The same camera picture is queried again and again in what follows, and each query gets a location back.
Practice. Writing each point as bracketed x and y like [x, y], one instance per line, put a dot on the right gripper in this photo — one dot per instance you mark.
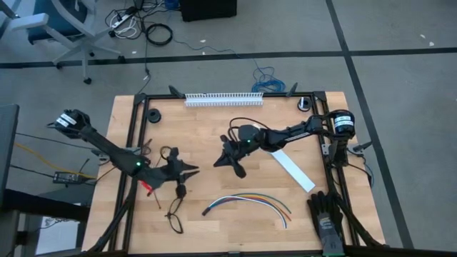
[240, 151]

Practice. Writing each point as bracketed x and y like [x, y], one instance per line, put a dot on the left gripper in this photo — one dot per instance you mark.
[164, 173]

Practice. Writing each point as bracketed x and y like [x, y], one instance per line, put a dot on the white duct cover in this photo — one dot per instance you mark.
[296, 173]

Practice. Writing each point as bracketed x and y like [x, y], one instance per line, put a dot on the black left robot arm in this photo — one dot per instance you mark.
[107, 146]

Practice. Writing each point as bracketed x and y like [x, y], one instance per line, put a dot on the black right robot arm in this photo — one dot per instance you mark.
[303, 130]

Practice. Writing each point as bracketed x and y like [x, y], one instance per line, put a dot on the black-framed eyeglasses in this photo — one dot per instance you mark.
[167, 215]

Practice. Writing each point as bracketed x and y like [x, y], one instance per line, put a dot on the dark tape roll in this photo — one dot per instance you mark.
[154, 116]

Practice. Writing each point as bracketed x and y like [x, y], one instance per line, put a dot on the black and white tape roll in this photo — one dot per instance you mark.
[304, 103]

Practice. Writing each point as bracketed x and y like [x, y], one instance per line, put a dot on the black and grey work glove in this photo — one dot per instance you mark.
[326, 214]

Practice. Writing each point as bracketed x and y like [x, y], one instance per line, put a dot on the dark desk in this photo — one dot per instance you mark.
[35, 207]

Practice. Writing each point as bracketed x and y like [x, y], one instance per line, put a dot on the black box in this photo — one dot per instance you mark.
[207, 9]

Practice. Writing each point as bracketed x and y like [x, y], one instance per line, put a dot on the white power strip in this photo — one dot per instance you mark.
[123, 19]

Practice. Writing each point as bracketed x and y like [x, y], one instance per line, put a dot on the grey office chair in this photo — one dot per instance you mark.
[53, 21]

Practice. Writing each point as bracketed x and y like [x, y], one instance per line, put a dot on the black aluminium table frame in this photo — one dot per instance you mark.
[160, 96]

